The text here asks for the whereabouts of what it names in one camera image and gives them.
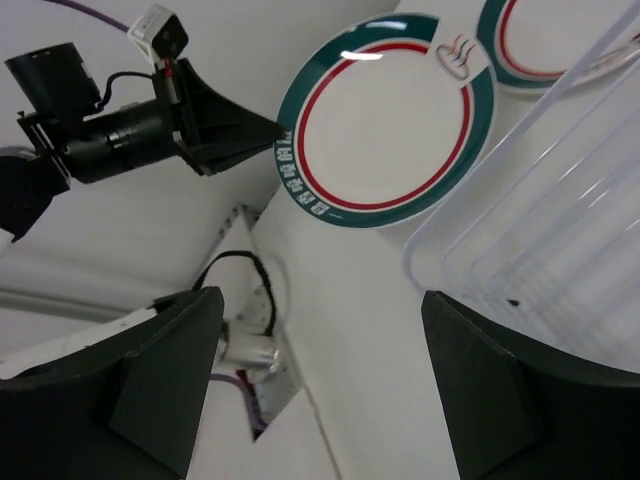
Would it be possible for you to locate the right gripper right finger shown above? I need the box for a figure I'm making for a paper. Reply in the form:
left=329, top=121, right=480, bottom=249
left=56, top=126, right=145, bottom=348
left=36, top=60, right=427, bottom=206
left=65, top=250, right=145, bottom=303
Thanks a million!
left=421, top=291, right=639, bottom=479

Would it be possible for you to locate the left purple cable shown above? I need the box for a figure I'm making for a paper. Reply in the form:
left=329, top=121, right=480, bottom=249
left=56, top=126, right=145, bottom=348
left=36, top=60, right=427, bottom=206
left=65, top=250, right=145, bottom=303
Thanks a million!
left=44, top=0, right=266, bottom=441

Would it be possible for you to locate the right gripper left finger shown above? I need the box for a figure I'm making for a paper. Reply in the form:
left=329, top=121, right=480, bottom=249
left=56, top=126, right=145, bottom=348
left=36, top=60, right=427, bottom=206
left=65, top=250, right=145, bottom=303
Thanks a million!
left=1, top=287, right=224, bottom=479

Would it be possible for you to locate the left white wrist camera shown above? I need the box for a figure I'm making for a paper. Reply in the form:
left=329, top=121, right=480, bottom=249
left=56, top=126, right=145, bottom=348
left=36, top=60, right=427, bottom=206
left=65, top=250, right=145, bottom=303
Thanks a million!
left=127, top=4, right=189, bottom=65

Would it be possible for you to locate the green red rimmed plate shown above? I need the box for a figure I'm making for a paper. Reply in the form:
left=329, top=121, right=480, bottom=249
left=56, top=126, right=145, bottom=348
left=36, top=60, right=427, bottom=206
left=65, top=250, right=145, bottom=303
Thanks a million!
left=274, top=12, right=497, bottom=229
left=476, top=0, right=633, bottom=94

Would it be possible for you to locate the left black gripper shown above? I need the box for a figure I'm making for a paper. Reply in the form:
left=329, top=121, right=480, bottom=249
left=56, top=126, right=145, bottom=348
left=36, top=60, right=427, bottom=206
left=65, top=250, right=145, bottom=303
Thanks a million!
left=64, top=58, right=283, bottom=184

